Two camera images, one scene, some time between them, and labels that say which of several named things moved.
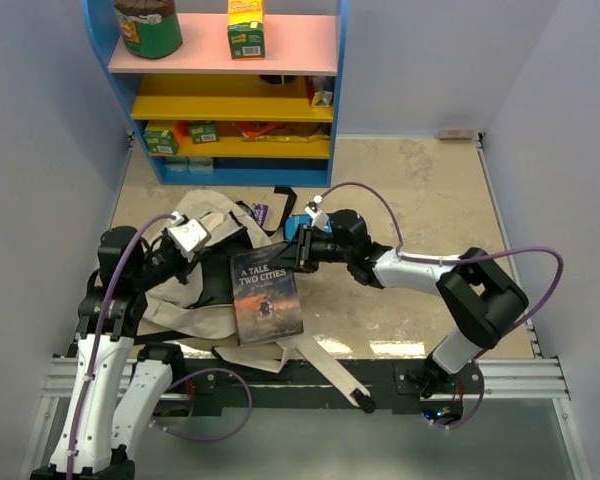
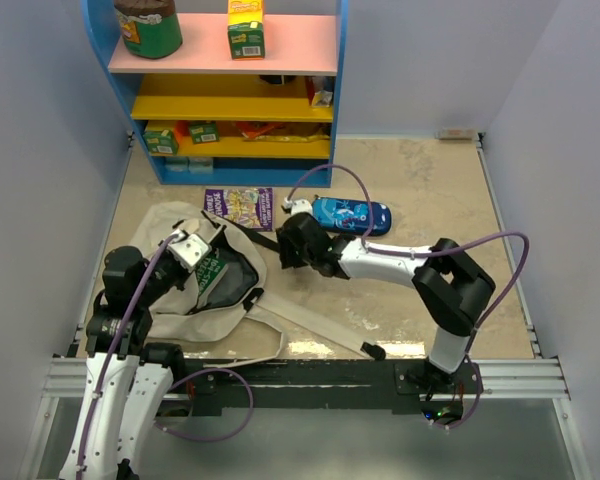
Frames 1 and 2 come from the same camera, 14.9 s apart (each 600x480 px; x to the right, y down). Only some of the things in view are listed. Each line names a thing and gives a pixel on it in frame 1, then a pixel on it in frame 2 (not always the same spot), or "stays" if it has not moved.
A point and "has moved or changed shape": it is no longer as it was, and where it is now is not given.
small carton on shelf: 322,99 stays
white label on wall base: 458,133 stays
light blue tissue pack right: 200,165 stays
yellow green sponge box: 246,26 stays
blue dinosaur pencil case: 292,223 has moved or changed shape
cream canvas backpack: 201,308 → 184,234
